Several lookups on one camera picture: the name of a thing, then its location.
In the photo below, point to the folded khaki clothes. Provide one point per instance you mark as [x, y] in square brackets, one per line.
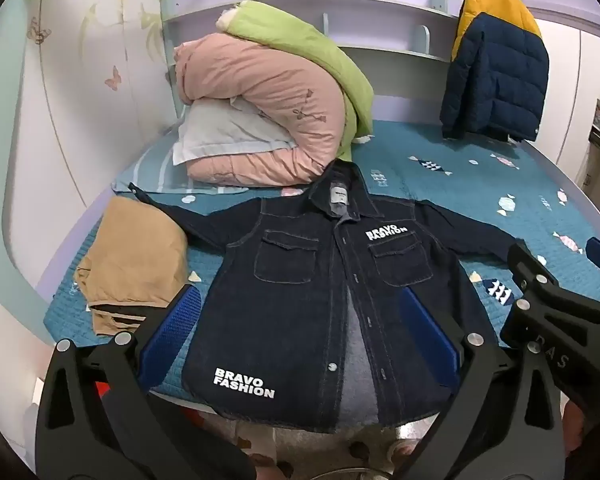
[130, 245]

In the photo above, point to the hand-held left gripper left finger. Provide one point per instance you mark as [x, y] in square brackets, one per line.
[172, 325]

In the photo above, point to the white wall shelf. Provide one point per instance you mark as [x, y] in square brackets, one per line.
[360, 2]

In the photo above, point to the teal candy print bed cover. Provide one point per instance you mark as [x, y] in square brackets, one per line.
[480, 185]

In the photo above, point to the green quilt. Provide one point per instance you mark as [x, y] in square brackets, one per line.
[300, 45]

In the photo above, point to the navy and yellow puffer jacket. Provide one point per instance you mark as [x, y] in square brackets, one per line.
[495, 75]

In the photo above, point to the dark denim jacket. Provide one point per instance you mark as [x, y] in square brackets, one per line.
[290, 300]

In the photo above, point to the pink quilt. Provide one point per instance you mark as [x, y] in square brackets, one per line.
[280, 95]

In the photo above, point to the chrome stool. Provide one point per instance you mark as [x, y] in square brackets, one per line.
[330, 470]

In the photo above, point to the person's right hand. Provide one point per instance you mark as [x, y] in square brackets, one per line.
[575, 425]

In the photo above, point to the white pillow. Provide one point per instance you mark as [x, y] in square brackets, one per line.
[220, 130]

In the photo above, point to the red object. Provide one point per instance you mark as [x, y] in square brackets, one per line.
[105, 390]

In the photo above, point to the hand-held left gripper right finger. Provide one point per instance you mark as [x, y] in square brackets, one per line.
[430, 335]

